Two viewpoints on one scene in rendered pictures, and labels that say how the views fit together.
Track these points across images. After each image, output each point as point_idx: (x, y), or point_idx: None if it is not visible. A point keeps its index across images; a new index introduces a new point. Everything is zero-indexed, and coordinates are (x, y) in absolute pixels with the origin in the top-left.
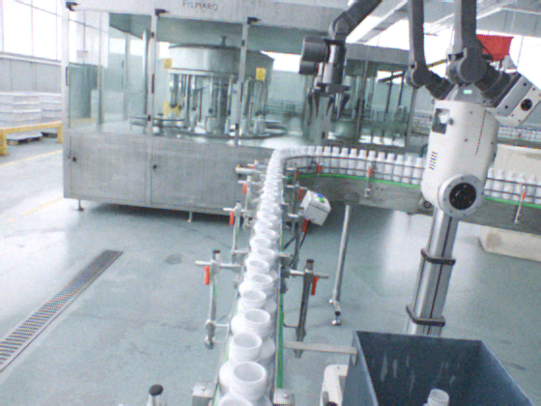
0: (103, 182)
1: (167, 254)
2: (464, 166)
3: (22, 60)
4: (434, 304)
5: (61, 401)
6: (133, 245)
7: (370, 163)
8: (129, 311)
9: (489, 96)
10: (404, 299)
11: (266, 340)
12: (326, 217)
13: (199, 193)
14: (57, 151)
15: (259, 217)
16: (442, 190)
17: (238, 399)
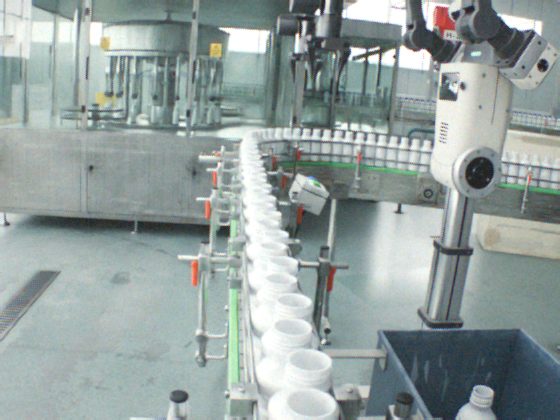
0: (32, 190)
1: (112, 273)
2: (479, 138)
3: None
4: (450, 304)
5: None
6: (71, 263)
7: (359, 147)
8: (76, 341)
9: (504, 55)
10: (401, 309)
11: None
12: (323, 204)
13: (145, 198)
14: None
15: (251, 200)
16: (458, 167)
17: (307, 390)
